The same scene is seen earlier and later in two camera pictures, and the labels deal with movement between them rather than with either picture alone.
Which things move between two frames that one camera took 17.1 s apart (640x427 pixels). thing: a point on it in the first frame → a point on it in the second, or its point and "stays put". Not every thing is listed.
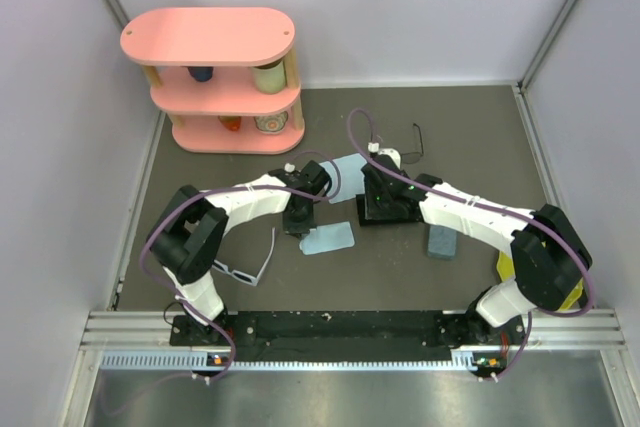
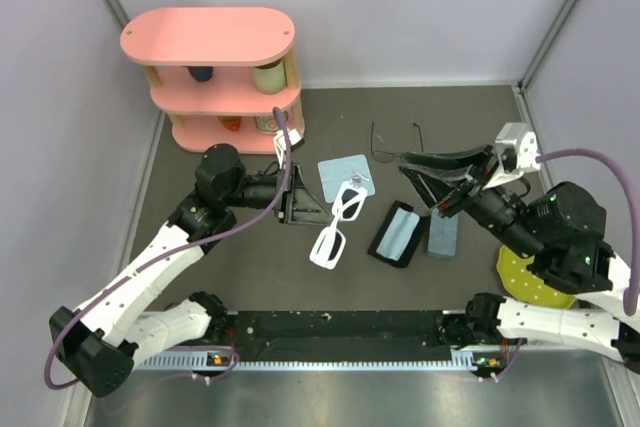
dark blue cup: [201, 73] stays put
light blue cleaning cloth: [352, 178] stays put
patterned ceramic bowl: [271, 124] stays put
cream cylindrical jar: [271, 80] stays put
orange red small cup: [232, 122] stays put
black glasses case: [376, 217] → [398, 234]
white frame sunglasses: [238, 276] → [346, 207]
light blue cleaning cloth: [327, 237] → [398, 234]
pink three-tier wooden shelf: [223, 74] stays put
